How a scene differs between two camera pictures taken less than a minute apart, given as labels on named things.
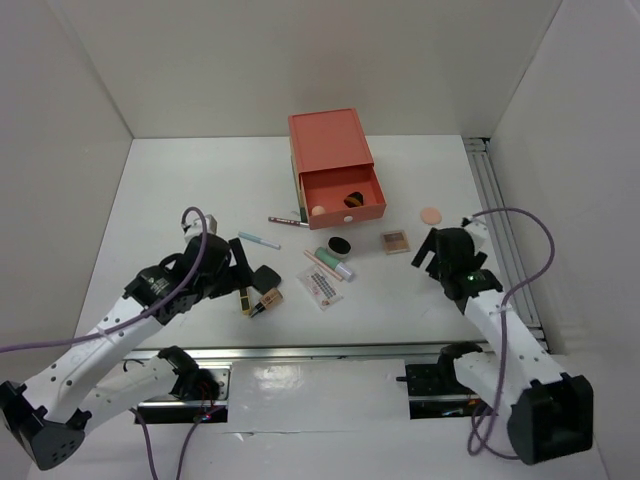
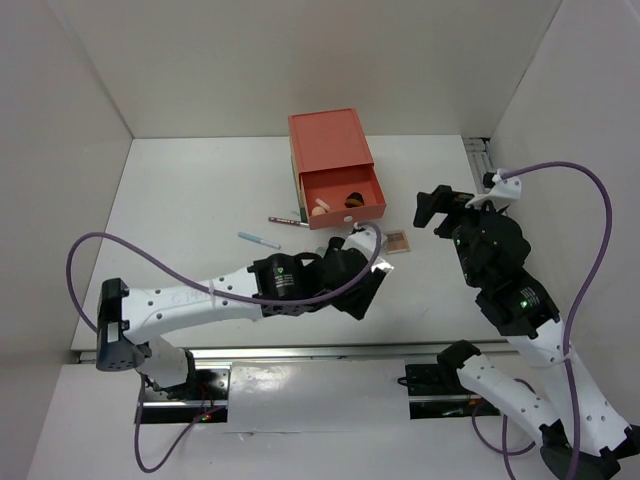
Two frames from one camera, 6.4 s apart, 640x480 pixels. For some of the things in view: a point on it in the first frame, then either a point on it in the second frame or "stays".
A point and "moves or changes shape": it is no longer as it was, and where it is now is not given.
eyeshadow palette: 395,241 stays
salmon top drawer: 329,189 stays
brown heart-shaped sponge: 355,199 stays
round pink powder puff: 431,216 moves or changes shape
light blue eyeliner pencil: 252,237 stays
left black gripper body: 225,281 to 356,303
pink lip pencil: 287,221 stays
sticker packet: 321,287 moves or changes shape
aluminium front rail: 302,351 stays
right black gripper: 428,245 to 442,198
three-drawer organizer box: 334,173 stays
